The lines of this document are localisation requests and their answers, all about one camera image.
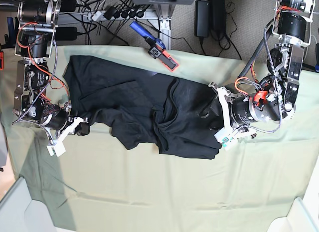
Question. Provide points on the black power brick left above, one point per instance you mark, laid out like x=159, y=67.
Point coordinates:
x=66, y=34

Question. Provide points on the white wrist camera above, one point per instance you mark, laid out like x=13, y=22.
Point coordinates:
x=57, y=149
x=227, y=140

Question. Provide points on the aluminium frame post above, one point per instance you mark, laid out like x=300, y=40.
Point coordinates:
x=163, y=22

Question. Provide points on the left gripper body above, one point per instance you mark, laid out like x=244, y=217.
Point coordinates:
x=225, y=98

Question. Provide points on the blue clamp at left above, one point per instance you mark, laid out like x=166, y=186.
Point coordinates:
x=10, y=39

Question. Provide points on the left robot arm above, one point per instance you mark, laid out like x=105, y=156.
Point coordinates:
x=267, y=88

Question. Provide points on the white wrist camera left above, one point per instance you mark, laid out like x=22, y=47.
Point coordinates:
x=227, y=140

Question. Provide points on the black T-shirt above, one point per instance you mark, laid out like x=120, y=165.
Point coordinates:
x=141, y=106

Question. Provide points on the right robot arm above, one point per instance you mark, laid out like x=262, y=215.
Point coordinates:
x=35, y=41

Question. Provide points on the white bin left corner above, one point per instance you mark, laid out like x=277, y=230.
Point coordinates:
x=20, y=213

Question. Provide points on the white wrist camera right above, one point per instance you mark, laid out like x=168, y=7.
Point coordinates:
x=57, y=149

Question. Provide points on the white power strip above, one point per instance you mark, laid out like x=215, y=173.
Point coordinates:
x=102, y=15

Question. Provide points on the light green table cloth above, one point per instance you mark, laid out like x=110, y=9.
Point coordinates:
x=99, y=186

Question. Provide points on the blue orange bar clamp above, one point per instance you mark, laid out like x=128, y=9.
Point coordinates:
x=157, y=48

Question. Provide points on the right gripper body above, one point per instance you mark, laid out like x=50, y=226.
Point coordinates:
x=69, y=127

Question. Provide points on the white bin corner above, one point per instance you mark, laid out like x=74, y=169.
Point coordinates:
x=20, y=213
x=303, y=216

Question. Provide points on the orange clamp at left edge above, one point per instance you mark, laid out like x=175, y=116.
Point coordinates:
x=1, y=60

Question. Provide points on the white bin right corner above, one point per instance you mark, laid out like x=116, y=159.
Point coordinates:
x=303, y=216

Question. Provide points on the black power adapter pair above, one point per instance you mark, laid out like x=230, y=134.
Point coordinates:
x=210, y=15

